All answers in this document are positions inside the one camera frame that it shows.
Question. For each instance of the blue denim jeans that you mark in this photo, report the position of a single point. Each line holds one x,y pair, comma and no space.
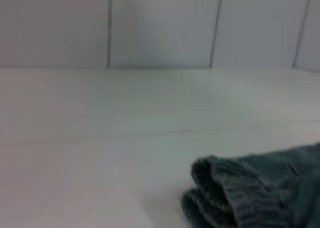
262,188

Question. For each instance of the white partition screen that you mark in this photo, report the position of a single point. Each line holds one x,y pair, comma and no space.
160,26

